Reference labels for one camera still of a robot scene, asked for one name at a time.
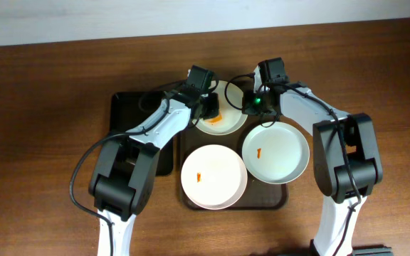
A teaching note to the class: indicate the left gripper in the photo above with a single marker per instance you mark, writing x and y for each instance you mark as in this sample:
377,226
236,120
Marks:
210,107

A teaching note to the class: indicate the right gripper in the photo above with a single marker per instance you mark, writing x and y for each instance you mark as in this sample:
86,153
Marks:
249,105

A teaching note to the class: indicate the white plate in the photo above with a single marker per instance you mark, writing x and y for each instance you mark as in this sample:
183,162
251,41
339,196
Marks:
275,154
214,177
233,119

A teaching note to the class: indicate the green and yellow sponge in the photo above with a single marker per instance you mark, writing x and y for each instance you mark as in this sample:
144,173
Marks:
214,120

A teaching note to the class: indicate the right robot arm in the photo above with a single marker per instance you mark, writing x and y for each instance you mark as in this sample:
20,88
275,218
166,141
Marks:
346,158

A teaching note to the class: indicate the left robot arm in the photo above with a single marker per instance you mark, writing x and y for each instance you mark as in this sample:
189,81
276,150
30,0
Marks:
123,179

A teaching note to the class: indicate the small black tray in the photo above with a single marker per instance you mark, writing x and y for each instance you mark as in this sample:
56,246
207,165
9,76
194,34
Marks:
125,114

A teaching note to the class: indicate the brown plastic serving tray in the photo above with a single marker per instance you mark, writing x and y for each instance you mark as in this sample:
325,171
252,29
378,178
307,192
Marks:
258,195

